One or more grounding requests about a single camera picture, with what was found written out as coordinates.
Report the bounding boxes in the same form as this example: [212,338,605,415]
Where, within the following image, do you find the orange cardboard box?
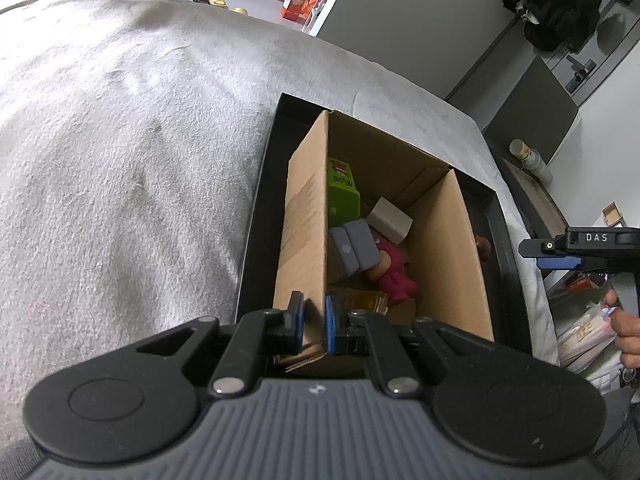
[282,0,318,22]

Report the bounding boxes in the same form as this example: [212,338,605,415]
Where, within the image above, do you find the grey blanket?
[0,0,561,466]

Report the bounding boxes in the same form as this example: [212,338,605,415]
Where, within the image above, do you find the brown cardboard box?
[272,109,496,376]

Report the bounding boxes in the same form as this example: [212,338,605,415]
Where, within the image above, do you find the small open cardboard box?
[601,201,626,227]

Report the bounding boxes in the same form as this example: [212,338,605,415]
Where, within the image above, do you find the dark grey cabinet panel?
[482,54,582,171]

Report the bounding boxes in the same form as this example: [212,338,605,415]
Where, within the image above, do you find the white bottle with cream cap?
[508,138,554,185]

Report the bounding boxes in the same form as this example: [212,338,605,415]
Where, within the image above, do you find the black hanging clothing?
[499,0,609,54]

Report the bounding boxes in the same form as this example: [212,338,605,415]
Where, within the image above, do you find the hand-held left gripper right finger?
[323,294,502,402]

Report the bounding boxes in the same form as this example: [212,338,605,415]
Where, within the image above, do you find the person's grey clothing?
[597,384,640,480]

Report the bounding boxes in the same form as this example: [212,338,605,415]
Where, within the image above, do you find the green carton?
[327,157,362,229]

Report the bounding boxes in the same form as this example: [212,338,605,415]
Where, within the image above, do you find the pile of plastic packets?
[556,304,622,374]

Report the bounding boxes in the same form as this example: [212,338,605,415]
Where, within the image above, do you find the person's right hand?
[603,289,640,377]

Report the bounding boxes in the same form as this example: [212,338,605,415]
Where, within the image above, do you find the amber transparent box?
[327,292,390,317]

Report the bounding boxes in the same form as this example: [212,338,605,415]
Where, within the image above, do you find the brown toy figure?
[473,234,494,264]

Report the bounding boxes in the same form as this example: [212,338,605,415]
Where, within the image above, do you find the grey plastic block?
[328,219,384,284]

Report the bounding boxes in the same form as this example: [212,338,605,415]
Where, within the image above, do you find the black shallow tray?
[234,92,534,367]

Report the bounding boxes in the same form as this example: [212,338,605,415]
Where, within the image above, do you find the pink toy figure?
[367,238,419,309]

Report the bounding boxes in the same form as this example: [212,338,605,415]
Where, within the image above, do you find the wooden bedside table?
[492,152,571,242]

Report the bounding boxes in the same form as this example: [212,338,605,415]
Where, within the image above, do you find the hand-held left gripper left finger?
[136,290,306,402]

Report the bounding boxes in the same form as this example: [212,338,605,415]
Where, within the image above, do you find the white block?
[367,196,414,244]

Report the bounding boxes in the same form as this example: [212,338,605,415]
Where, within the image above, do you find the black door handle lock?
[564,57,597,94]

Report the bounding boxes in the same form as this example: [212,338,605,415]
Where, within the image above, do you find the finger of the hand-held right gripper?
[535,255,584,270]
[518,237,569,257]

